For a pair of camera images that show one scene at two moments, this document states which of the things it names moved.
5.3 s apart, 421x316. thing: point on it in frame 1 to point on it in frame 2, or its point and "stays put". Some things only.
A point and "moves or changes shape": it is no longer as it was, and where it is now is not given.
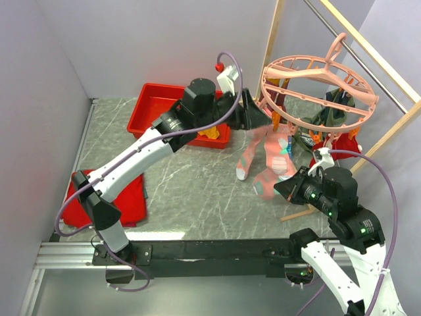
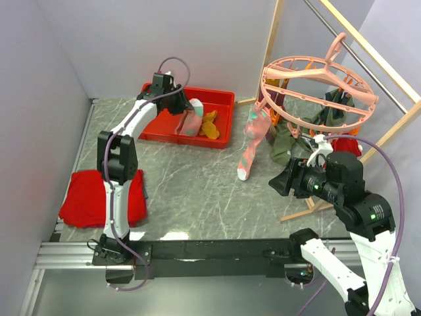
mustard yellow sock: (212, 133) stays put
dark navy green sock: (331, 116) stays put
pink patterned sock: (279, 160) moves or changes shape
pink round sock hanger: (314, 93) stays put
